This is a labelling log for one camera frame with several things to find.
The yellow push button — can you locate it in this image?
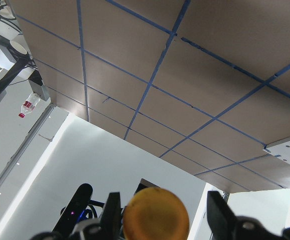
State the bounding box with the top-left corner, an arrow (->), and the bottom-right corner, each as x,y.
122,179 -> 190,240

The plastic bottle red cap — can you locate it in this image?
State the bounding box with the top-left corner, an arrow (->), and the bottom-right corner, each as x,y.
18,92 -> 40,118

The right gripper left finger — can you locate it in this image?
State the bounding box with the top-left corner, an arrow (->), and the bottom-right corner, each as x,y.
100,192 -> 122,240

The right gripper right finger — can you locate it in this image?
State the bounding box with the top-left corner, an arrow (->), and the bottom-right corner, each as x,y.
207,190 -> 237,240

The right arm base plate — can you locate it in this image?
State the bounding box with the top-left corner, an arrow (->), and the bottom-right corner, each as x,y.
264,137 -> 290,165

